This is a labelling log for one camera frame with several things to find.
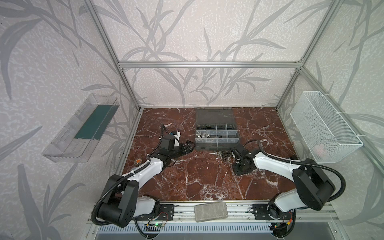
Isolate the pink object in basket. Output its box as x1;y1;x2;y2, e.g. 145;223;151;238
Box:
314;144;329;159

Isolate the clear compartment organizer box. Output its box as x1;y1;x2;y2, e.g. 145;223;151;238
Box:
195;108;239;151

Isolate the clear acrylic wall shelf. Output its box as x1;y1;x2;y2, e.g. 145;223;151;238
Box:
42;94;120;163

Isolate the white ventilation grille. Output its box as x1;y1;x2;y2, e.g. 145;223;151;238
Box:
98;223;272;234

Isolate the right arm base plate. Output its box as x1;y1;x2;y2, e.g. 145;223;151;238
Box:
249;204;279;220

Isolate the green mat on shelf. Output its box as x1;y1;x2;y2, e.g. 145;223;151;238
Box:
75;105;119;141

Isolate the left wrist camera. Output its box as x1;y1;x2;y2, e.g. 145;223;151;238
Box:
170;131;181;146

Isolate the white wire mesh basket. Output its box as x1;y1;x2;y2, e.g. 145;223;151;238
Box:
291;91;364;164

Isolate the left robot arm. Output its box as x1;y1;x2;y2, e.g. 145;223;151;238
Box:
91;132;196;228

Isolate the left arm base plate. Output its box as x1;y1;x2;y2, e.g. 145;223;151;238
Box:
153;204;175;221

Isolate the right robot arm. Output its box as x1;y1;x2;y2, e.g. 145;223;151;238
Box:
231;144;347;215

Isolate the grey stone block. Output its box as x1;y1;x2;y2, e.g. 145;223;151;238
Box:
195;202;229;223

